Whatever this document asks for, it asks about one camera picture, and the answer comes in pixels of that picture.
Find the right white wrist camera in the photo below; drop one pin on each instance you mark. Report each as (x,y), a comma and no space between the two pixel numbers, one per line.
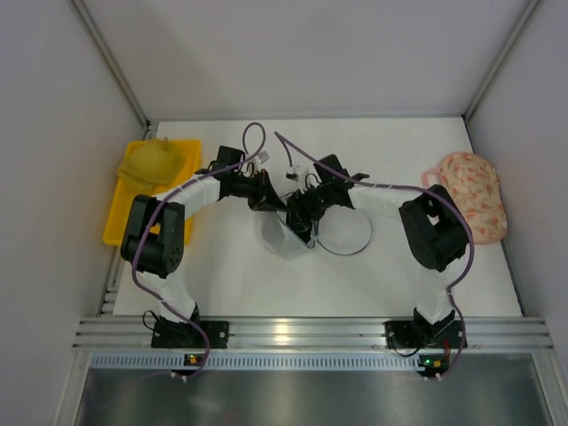
(295,173)

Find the pink patterned bra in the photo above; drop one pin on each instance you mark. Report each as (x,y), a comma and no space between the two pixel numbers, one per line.
(474,186)

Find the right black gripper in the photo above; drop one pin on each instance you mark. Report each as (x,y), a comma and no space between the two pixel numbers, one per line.
(308,206)

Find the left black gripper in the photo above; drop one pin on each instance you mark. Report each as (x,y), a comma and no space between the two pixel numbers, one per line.
(262,190)

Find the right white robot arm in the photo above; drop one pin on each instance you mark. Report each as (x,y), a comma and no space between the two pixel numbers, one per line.
(436,232)

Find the white mesh laundry bag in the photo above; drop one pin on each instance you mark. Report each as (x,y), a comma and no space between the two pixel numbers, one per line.
(341,232)

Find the perforated cable duct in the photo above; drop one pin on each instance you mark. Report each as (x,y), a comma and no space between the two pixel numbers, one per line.
(242,361)

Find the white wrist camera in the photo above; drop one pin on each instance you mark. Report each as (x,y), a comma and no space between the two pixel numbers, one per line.
(256,164)
(295,173)

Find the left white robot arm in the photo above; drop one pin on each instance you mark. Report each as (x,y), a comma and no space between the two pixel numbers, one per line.
(154,238)

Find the aluminium mounting rail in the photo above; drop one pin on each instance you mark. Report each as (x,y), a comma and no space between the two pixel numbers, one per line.
(484,335)

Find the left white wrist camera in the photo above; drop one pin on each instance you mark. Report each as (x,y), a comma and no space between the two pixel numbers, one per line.
(256,164)

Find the yellow bra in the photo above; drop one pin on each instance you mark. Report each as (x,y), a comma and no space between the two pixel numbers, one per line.
(156,162)

